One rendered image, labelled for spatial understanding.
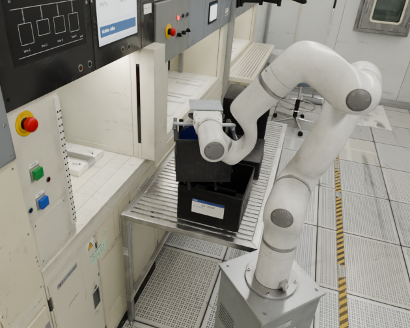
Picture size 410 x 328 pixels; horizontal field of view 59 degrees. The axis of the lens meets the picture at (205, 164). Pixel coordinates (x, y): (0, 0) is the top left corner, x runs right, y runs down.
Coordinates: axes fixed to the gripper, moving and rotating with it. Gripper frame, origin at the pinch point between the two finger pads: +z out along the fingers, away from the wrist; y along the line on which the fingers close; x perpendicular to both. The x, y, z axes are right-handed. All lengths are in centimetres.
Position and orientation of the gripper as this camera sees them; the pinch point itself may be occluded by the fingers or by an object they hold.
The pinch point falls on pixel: (205, 110)
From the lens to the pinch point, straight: 136.0
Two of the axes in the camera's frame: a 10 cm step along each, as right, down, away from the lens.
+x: 0.7, -8.6, -5.1
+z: -0.8, -5.1, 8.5
